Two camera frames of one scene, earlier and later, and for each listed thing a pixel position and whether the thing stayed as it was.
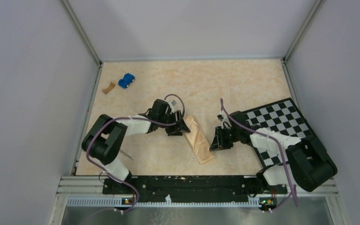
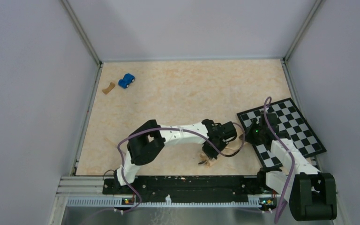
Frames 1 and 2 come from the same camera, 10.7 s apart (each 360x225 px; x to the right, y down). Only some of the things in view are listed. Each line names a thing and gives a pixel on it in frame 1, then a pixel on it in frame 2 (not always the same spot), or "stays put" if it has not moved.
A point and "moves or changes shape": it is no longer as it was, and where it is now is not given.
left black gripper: [181, 127] → [207, 151]
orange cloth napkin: [200, 147] moves or changes shape
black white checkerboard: [283, 117] stays put
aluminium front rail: [89, 191] stays put
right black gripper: [219, 143] → [248, 135]
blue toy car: [128, 78] stays put
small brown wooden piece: [109, 88] stays put
